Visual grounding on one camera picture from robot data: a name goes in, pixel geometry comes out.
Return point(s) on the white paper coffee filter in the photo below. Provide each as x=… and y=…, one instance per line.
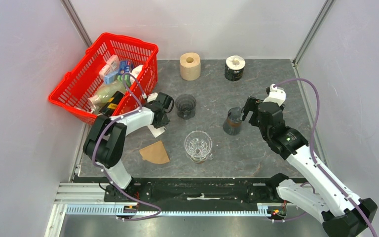
x=156, y=131

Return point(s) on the red plastic shopping basket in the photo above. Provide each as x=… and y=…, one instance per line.
x=82, y=82

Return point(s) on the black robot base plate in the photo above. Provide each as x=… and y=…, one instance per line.
x=193, y=193

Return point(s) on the black yellow package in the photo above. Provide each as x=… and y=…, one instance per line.
x=112, y=104

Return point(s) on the clear glass dripper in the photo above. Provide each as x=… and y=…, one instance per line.
x=198, y=143

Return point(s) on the small glass server cup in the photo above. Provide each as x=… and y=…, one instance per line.
x=199, y=159

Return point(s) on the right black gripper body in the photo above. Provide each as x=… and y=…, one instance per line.
x=266, y=133

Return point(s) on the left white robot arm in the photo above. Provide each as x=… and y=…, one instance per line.
x=105, y=141

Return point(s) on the aluminium slotted rail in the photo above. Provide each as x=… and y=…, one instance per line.
x=82, y=199

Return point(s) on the blue snack box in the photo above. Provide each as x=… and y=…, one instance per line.
x=124, y=71

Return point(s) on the dark glass carafe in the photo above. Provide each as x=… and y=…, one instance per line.
x=233, y=122

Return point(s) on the dark smoked plastic dripper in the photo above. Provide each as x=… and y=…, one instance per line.
x=185, y=105

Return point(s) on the white bottle in basket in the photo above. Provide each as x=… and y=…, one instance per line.
x=135, y=73

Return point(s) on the beige paper roll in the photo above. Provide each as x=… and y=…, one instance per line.
x=190, y=66

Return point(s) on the pink white packet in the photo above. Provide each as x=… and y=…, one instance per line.
x=111, y=65

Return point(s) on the brown paper coffee filter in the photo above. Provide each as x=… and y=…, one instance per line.
x=155, y=153

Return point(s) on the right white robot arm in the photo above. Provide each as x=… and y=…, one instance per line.
x=341, y=212

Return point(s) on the pale green liquid bottle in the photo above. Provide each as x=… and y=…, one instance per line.
x=104, y=93

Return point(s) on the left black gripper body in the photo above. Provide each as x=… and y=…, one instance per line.
x=164, y=121

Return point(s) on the black wrapped paper roll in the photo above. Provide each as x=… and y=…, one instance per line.
x=234, y=68

